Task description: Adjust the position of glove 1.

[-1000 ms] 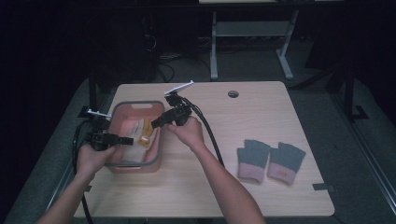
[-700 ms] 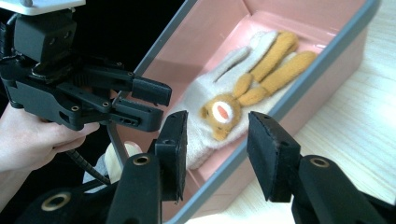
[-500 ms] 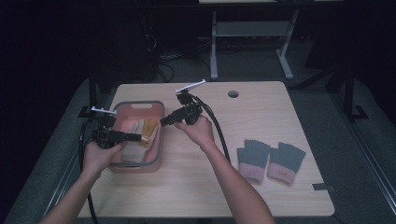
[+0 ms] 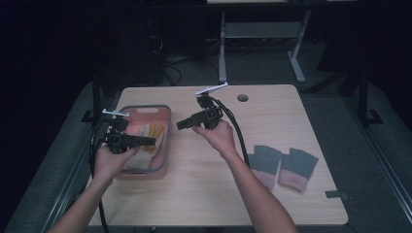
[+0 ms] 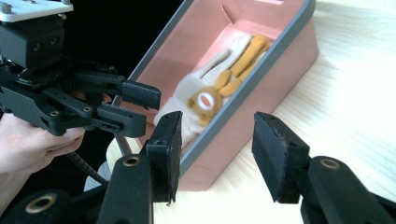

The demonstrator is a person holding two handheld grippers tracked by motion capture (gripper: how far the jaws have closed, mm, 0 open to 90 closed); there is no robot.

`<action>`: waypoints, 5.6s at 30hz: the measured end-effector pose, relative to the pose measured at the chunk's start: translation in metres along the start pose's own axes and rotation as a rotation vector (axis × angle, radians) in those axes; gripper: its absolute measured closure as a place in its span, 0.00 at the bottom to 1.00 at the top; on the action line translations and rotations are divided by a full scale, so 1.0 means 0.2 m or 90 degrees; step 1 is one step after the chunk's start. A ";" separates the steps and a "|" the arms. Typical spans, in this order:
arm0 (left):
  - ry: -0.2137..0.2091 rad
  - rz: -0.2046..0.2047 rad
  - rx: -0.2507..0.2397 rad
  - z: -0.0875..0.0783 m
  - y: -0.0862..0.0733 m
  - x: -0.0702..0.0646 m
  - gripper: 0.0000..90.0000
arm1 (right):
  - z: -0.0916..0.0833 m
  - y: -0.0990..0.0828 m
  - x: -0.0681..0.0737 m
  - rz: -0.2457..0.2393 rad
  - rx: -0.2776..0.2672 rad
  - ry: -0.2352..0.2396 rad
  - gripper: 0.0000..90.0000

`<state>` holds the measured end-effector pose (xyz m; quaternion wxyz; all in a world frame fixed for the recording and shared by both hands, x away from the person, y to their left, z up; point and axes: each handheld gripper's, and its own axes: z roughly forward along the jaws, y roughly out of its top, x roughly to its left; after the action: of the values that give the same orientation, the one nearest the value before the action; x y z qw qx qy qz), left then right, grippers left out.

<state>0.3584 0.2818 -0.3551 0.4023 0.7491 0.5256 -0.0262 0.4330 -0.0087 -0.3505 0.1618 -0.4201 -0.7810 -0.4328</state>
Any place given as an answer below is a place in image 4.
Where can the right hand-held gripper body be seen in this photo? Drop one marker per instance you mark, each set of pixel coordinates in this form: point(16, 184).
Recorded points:
point(209, 117)

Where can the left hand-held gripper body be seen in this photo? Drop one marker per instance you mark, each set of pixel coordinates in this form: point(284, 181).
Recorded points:
point(117, 140)

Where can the pink basket with grey rim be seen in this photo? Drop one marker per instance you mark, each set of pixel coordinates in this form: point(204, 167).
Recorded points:
point(163, 142)

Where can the person's right hand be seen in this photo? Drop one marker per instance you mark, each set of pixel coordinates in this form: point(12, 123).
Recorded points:
point(222, 137)

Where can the person's left hand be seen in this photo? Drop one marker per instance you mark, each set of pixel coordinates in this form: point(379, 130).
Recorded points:
point(108, 165)

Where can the black metal stand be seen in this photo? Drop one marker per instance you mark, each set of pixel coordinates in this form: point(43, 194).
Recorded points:
point(96, 97)
point(363, 97)

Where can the dark tape strip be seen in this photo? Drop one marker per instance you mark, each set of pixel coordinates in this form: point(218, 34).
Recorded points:
point(336, 194)

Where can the white metal desk frame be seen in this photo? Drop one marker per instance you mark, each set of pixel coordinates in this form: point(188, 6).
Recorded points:
point(259, 29)

